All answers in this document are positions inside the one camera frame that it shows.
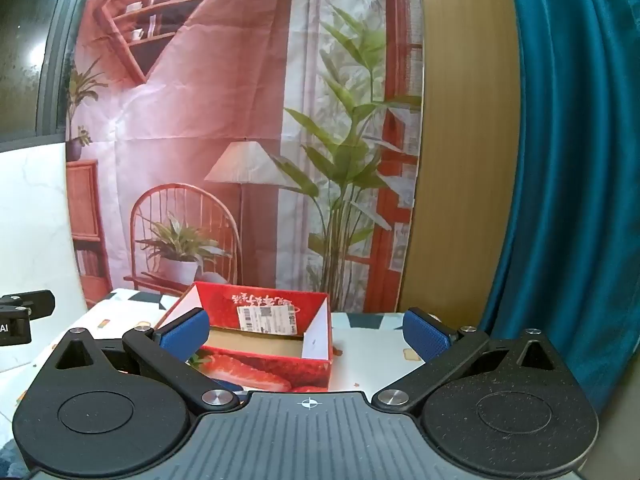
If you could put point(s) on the white cartoon print tablecloth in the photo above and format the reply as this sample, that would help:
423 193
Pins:
370 355

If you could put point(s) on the printed room scene wall tapestry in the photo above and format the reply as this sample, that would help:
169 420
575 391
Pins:
200 110

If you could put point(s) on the white marble pattern board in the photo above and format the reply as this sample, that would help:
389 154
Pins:
35 235

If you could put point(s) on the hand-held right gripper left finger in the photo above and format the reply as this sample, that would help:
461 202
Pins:
185 335

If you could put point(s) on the dark window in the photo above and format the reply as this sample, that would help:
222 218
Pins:
30 35

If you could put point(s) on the red strawberry print cardboard box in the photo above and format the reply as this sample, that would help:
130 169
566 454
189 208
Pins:
270 369

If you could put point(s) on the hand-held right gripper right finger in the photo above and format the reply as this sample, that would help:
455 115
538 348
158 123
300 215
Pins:
427 340

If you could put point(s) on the teal curtain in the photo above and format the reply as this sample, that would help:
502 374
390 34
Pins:
575 160

